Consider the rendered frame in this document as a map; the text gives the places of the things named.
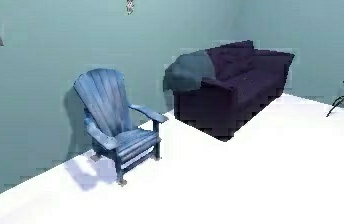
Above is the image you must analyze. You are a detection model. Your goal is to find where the blue slatted wooden armchair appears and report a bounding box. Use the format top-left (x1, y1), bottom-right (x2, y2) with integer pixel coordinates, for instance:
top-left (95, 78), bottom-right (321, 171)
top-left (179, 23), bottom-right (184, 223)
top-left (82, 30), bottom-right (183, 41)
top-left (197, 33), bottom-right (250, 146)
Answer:
top-left (73, 68), bottom-right (170, 187)

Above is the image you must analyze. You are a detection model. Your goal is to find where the dark purple sofa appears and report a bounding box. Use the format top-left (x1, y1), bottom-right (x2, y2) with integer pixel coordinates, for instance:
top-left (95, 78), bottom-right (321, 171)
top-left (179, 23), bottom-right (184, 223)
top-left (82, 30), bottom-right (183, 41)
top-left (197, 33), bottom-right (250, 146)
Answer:
top-left (173, 40), bottom-right (296, 142)

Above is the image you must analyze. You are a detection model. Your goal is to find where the small grey wall ornament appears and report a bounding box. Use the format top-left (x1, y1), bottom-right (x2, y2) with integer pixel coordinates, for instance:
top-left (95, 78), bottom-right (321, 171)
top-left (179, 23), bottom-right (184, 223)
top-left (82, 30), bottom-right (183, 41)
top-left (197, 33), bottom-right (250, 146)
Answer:
top-left (125, 0), bottom-right (136, 16)

